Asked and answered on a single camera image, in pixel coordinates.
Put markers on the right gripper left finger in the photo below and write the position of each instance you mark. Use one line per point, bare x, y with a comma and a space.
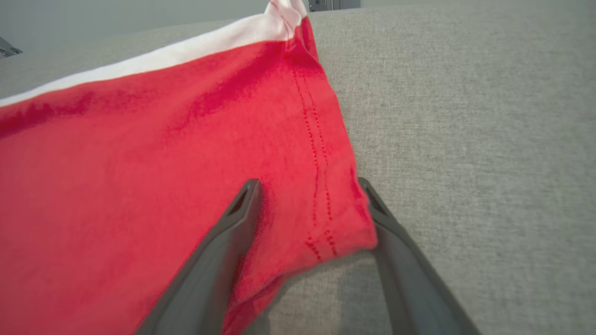
209, 279

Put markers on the red shorts with white trim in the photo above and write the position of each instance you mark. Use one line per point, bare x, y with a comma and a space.
139, 163

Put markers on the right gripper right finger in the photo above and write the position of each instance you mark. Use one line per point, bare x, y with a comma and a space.
414, 293

